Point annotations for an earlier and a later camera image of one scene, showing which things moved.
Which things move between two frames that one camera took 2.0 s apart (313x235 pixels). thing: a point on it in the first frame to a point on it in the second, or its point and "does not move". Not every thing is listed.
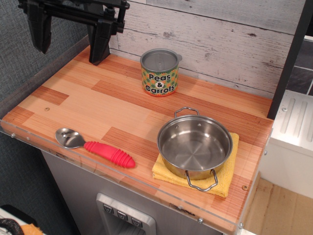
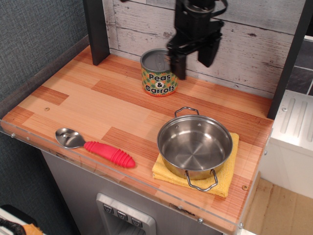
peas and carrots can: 160,68 does not move
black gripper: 88,11 to 194,28
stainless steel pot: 194,144 does not move
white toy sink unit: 288,158 does not move
